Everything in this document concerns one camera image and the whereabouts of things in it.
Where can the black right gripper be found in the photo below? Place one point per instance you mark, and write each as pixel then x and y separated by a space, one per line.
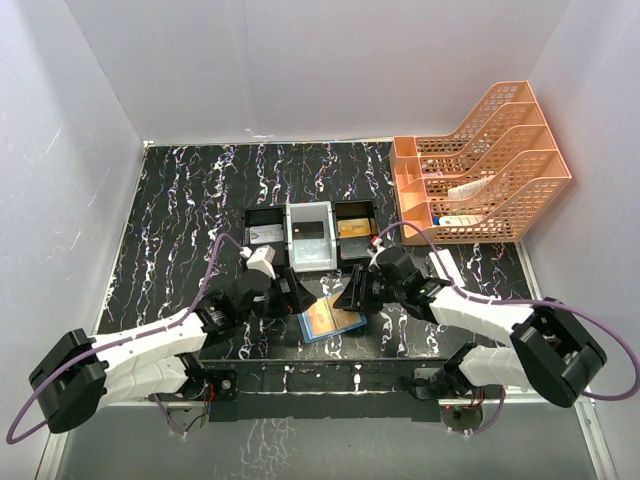
pixel 352 298

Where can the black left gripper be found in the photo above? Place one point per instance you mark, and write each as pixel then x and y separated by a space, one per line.
pixel 294 300

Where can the blue card holder wallet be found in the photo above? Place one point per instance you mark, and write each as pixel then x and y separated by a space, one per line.
pixel 345 321

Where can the gold card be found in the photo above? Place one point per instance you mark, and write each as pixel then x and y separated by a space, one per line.
pixel 319 318
pixel 356 227

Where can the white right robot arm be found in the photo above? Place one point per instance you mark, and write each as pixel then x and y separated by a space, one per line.
pixel 543 347

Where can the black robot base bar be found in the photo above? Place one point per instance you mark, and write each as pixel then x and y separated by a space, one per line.
pixel 316 389

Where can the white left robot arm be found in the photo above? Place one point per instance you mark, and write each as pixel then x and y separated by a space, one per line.
pixel 82 374

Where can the white middle card tray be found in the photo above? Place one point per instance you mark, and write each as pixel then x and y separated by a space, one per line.
pixel 316 255

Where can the black card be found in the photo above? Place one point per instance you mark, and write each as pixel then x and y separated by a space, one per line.
pixel 308 230

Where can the white silver card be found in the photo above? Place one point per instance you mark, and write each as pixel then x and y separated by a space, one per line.
pixel 264 234

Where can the black right card tray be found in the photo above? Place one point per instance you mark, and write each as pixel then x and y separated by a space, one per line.
pixel 352 251

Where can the black card tray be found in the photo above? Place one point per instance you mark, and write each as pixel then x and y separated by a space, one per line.
pixel 352 251
pixel 263 216

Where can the black left card tray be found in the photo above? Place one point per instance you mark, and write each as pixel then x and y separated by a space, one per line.
pixel 263 216

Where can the white bottle in organizer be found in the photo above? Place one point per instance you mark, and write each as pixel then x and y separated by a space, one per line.
pixel 457 220

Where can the white paper in organizer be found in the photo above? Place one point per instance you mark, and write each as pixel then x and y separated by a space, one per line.
pixel 469 189

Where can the orange plastic file organizer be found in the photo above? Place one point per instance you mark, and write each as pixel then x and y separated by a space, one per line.
pixel 506 135

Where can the aluminium frame rail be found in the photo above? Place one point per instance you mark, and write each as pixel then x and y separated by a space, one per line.
pixel 538 345

